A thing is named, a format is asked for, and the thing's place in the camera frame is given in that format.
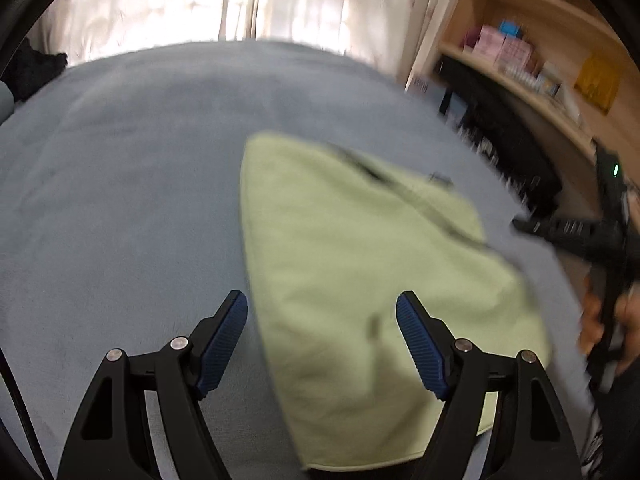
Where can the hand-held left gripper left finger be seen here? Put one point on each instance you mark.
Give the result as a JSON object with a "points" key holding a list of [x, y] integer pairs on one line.
{"points": [[222, 340]]}

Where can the black bag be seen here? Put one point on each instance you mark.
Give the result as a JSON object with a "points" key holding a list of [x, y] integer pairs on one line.
{"points": [[505, 135]]}

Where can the white floral curtain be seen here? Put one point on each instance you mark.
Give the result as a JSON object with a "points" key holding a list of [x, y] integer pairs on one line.
{"points": [[175, 0]]}

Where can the blue toy box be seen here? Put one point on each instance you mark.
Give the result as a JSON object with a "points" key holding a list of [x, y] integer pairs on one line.
{"points": [[511, 30]]}

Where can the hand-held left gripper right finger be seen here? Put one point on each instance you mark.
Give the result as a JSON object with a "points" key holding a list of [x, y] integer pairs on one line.
{"points": [[422, 345]]}

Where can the black fluffy cloth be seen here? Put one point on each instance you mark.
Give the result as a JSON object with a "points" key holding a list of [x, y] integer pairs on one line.
{"points": [[35, 72]]}

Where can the wooden bookshelf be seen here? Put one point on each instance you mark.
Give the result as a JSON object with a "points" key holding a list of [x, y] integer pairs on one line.
{"points": [[565, 15]]}

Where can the green and black hooded jacket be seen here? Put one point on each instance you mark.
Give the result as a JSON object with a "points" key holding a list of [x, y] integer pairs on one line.
{"points": [[350, 260]]}

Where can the stack of pink boxes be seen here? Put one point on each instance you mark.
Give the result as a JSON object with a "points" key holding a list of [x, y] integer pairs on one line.
{"points": [[502, 52]]}

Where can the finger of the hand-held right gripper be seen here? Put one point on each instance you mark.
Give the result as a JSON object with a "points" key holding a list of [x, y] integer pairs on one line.
{"points": [[555, 230]]}

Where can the black and white striped cloth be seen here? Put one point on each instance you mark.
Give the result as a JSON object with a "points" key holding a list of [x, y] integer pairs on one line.
{"points": [[595, 445]]}

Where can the person's right hand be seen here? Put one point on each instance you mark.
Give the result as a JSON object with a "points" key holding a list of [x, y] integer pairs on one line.
{"points": [[592, 320]]}

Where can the bed with blue sheet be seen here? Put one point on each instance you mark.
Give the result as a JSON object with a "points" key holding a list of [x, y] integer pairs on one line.
{"points": [[125, 185]]}

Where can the grey-blue rolled pillow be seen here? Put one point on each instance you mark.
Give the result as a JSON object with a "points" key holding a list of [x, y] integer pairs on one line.
{"points": [[5, 102]]}

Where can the yellow paper bag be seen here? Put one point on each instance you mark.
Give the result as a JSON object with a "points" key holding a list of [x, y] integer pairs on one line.
{"points": [[597, 82]]}

